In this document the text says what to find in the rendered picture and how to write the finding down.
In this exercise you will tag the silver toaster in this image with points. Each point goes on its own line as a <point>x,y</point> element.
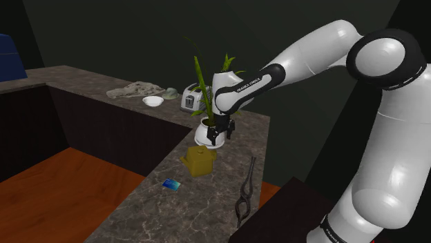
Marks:
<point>190,99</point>

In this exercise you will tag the black tongs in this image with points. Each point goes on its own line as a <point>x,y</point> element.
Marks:
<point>246,195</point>

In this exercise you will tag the white bowl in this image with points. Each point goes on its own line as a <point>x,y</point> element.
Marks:
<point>153,101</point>

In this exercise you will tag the blue rounded chair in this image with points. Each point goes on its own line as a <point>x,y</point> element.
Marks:
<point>10,62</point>

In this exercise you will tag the dark robot stand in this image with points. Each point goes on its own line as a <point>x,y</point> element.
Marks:
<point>286,215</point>

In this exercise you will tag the blue card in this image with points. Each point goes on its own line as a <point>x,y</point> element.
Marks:
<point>171,184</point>

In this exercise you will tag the pale green cap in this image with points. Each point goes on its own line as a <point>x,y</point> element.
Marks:
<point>171,93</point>

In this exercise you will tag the beige crumpled cloth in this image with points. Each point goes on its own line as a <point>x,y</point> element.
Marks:
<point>134,89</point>

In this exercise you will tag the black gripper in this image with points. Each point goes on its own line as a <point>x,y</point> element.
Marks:
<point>222,122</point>

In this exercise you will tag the green plant in white pot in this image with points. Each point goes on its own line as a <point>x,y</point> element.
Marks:
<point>203,134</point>

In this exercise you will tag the yellow teapot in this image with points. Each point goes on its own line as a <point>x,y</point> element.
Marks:
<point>200,163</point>

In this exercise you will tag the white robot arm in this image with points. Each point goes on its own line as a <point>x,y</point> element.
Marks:
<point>387,175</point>

